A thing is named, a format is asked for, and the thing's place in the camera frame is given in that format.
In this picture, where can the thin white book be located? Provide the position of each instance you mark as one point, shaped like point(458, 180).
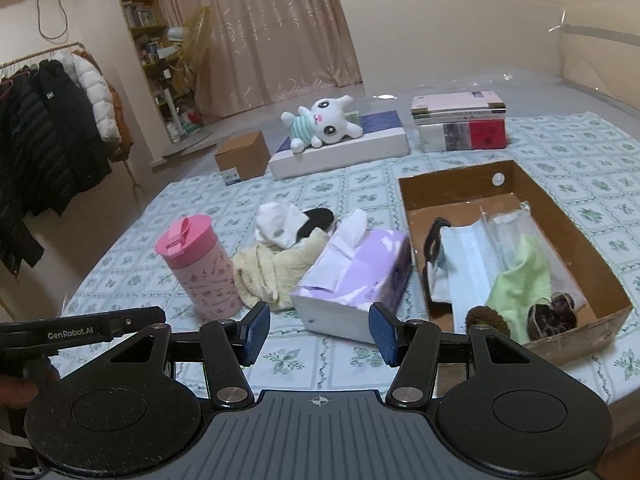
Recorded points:
point(460, 116)

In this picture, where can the person's left hand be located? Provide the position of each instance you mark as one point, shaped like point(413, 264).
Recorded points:
point(17, 392)

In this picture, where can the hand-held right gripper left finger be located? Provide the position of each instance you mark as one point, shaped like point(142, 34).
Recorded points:
point(255, 330)

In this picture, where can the green cloth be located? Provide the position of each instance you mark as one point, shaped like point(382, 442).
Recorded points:
point(520, 290)

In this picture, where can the bamboo clothes rack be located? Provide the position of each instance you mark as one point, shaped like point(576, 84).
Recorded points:
point(50, 53)

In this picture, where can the white flat box blue top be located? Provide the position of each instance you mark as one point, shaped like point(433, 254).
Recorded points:
point(350, 152)

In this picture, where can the purple white tissue pack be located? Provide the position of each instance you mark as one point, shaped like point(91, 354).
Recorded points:
point(350, 280)

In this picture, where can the brown jacket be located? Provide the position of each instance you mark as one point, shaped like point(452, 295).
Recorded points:
point(122, 130)

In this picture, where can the pink lidded cup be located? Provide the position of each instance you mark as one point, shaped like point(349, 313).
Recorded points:
point(205, 275)

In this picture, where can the white puffer jacket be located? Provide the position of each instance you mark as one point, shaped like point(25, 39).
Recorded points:
point(97, 95)

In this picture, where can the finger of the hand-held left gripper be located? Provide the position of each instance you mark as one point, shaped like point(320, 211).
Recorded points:
point(142, 320)

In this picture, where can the beige patterned curtain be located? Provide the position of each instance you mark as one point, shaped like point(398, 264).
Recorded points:
point(280, 35)

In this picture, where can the blue face mask clear wrapper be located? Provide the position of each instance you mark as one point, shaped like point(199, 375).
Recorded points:
point(470, 270)

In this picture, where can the pale yellow towel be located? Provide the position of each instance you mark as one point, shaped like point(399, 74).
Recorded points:
point(280, 270)

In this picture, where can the small brown cardboard box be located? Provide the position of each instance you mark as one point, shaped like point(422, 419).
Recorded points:
point(245, 152)

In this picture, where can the pink cover book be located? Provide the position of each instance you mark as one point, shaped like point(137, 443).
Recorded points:
point(455, 100)

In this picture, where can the black puffer jacket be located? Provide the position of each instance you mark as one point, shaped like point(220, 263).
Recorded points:
point(65, 130)
point(20, 160)

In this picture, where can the white bunny plush toy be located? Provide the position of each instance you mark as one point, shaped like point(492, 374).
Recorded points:
point(325, 120)

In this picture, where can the black soft pad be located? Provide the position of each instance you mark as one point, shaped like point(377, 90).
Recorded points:
point(317, 220)

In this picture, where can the plastic wrapped bed headboard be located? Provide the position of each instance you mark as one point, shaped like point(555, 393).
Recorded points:
point(600, 55)

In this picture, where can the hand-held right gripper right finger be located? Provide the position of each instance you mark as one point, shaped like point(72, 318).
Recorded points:
point(385, 332)

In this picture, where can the brown scrunchie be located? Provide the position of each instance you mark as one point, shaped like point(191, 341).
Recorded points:
point(480, 315)

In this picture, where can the brown cardboard box tray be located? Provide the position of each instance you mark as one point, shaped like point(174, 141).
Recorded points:
point(575, 342)

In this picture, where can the white cloth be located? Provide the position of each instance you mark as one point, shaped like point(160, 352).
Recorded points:
point(277, 225)

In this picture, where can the cluttered bookshelf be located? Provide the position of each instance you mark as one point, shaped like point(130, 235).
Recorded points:
point(140, 15)

